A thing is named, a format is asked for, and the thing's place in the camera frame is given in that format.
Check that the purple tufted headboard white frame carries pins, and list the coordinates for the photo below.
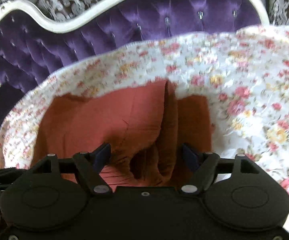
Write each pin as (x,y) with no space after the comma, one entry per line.
(47,45)

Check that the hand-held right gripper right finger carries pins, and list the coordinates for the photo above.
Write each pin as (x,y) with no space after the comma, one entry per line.
(191,155)

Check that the grey damask curtain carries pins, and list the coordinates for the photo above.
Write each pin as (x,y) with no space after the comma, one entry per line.
(67,2)

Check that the terracotta red pants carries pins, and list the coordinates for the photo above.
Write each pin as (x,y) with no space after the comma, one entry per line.
(104,120)

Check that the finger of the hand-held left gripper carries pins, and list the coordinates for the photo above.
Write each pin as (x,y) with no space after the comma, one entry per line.
(2,178)

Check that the floral bedsheet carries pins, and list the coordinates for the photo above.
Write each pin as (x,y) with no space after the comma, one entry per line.
(247,92)

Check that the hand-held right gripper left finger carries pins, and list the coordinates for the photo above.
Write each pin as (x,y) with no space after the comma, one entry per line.
(102,155)

